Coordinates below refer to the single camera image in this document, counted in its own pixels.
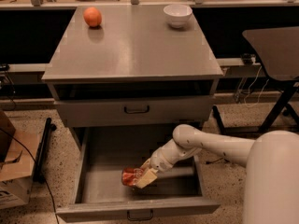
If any dark side table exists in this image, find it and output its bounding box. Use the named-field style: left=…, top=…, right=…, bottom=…
left=242, top=26, right=299, bottom=133

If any white ceramic bowl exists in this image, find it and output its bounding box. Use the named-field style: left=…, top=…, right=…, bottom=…
left=164, top=4, right=192, bottom=28

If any open grey middle drawer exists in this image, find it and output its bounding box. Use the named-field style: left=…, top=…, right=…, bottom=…
left=57, top=124, right=220, bottom=223

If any black floor stand bar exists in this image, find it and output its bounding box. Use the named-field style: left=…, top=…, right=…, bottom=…
left=212, top=105, right=227, bottom=135
left=33, top=118, right=57, bottom=184

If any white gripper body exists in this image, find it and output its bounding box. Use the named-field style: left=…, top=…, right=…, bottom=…
left=149, top=139, right=200, bottom=173

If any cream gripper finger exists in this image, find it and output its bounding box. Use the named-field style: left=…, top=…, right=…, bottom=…
left=140, top=158, right=150, bottom=170
left=135, top=168, right=157, bottom=189

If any black floor stand bar left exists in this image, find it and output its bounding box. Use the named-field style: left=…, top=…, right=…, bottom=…
left=33, top=118, right=57, bottom=184

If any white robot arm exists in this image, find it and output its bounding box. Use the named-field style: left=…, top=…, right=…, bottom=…
left=135, top=124, right=299, bottom=224

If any closed grey top drawer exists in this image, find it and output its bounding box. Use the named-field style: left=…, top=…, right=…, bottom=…
left=55, top=95, right=214, bottom=127

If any grey drawer cabinet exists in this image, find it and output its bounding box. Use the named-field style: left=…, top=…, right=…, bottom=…
left=43, top=5, right=222, bottom=144

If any cardboard box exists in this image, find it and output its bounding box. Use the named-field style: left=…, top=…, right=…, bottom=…
left=0, top=111, right=39, bottom=209

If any orange fruit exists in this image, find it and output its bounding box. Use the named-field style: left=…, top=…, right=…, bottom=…
left=83, top=7, right=102, bottom=27

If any black floor stand bar right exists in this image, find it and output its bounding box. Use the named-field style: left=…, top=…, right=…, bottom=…
left=212, top=105, right=227, bottom=135

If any black cable on floor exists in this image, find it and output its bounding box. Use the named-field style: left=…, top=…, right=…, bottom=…
left=205, top=156, right=232, bottom=166

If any black cable left floor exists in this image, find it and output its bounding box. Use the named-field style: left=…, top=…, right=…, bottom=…
left=0, top=126, right=60, bottom=224

